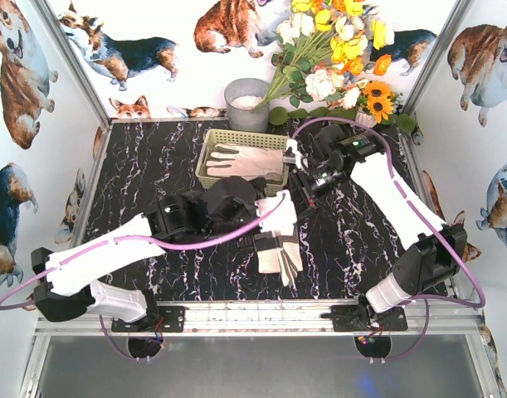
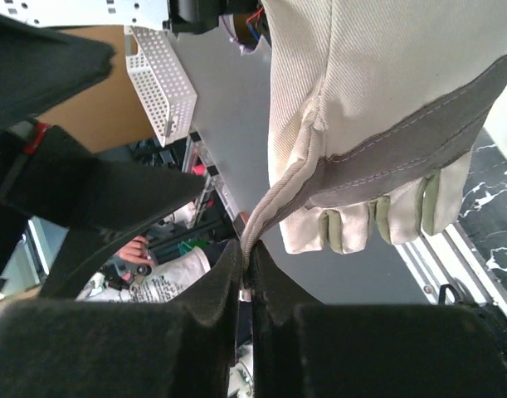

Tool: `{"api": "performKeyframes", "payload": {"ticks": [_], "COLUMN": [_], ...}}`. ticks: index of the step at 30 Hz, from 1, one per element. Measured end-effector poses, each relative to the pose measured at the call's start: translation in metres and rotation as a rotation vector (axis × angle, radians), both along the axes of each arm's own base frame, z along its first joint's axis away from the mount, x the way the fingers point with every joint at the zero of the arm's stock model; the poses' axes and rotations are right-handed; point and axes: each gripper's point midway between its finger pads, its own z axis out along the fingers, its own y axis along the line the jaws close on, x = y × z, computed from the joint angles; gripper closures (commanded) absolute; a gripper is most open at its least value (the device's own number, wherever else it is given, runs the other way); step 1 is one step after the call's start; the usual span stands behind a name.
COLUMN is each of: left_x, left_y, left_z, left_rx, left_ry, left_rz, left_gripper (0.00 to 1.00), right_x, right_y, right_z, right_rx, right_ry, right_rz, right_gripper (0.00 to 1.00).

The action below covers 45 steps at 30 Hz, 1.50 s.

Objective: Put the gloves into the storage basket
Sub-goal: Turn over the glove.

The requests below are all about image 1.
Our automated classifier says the artificial flower bouquet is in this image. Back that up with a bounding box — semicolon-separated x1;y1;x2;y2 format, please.
257;1;395;108

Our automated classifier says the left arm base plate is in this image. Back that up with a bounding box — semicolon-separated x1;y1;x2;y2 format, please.
111;305;186;333

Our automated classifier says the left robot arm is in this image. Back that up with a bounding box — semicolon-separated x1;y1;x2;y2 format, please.
32;176;266;324

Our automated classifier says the white glove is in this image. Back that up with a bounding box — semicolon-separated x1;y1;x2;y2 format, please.
206;143;284;181
254;190;303;287

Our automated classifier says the grey metal bucket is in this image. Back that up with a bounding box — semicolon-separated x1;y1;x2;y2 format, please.
224;78;270;133

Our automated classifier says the purple cable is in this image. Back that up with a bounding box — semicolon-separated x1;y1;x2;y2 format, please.
292;116;486;362
0;190;290;362

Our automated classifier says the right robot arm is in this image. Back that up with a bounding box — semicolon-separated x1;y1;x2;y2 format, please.
285;124;467;313

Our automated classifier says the aluminium front frame rail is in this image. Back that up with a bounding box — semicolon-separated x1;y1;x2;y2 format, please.
34;299;482;337

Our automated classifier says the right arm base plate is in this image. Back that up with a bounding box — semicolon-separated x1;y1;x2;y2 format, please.
328;304;408;332

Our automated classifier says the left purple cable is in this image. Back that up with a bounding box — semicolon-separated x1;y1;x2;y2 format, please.
0;190;290;362

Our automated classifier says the small sunflower pot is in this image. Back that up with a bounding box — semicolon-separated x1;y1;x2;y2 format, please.
355;80;402;128

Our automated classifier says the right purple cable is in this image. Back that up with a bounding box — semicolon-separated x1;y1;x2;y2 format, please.
292;116;486;362

